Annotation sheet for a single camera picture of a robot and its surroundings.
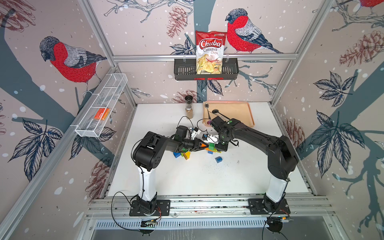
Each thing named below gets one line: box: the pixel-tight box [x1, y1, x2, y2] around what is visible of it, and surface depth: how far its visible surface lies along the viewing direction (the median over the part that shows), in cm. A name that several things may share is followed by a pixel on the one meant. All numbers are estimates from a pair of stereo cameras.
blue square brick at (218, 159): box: [215, 156, 223, 164], surface depth 91 cm
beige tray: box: [202, 101, 255, 128], surface depth 120 cm
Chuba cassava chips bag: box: [196, 30, 227, 75], surface depth 87 cm
